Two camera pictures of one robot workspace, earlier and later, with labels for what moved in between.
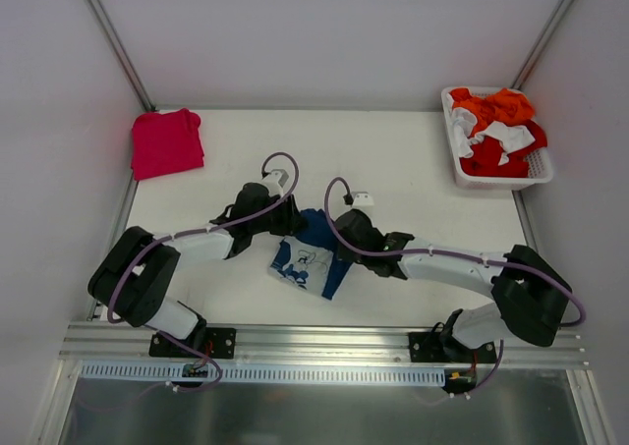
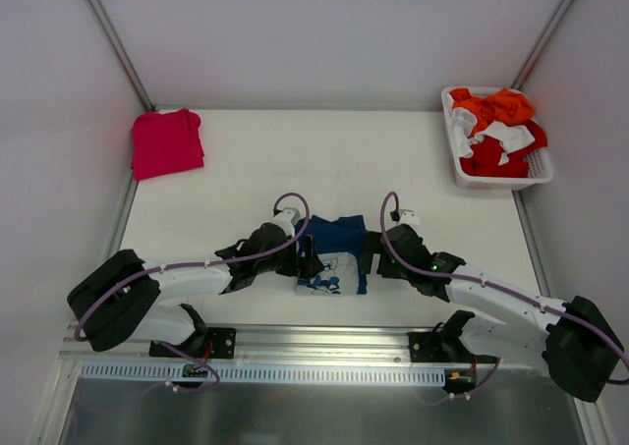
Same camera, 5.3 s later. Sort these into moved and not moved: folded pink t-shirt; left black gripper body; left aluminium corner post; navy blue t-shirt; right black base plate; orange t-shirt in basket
Moved: navy blue t-shirt; left black gripper body
Not moved: orange t-shirt in basket; folded pink t-shirt; right black base plate; left aluminium corner post
